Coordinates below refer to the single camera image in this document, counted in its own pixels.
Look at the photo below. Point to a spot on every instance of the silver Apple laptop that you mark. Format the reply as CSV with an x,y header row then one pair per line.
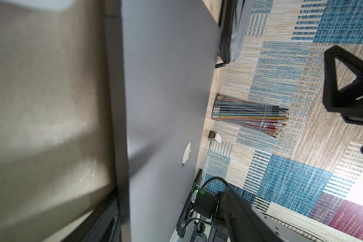
x,y
43,5

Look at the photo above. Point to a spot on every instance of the grey laptop bag with handles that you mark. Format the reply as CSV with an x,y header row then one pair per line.
x,y
234,20

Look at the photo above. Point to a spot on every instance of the cup of coloured pencils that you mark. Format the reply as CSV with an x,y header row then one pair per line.
x,y
263,117

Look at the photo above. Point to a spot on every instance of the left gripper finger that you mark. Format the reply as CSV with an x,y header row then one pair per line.
x,y
102,225

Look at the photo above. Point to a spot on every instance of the dark grey Apple laptop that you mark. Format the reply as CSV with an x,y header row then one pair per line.
x,y
161,57

